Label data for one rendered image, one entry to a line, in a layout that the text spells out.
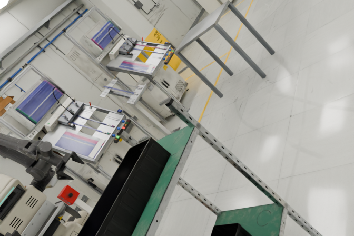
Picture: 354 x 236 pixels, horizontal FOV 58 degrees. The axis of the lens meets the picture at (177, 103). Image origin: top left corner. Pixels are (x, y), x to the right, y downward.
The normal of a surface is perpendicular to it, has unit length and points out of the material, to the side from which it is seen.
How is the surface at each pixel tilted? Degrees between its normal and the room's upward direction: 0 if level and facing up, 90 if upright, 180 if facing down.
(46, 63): 90
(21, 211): 98
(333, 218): 0
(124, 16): 90
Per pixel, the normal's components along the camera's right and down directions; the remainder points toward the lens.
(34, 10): 0.61, -0.35
